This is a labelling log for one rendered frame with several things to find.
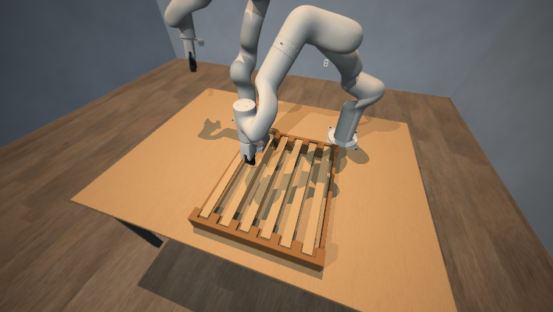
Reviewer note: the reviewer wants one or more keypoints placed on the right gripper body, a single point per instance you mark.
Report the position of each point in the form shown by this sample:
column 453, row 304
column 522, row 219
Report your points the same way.
column 189, row 47

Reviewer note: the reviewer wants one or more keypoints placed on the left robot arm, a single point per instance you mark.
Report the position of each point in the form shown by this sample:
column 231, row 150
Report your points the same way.
column 325, row 30

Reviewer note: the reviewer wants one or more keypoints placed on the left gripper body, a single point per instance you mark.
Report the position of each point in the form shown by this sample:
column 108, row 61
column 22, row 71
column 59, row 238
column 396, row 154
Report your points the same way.
column 248, row 149

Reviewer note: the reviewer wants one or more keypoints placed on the brown wooden bed frame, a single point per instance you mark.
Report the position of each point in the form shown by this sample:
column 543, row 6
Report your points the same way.
column 272, row 246

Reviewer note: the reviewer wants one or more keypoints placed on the light wooden bed slat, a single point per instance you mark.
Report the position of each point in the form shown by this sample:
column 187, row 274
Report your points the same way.
column 297, row 200
column 228, row 216
column 249, row 218
column 208, row 208
column 316, row 205
column 274, row 211

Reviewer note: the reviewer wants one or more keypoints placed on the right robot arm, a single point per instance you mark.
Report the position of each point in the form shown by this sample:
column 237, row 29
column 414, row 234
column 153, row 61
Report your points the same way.
column 242, row 68

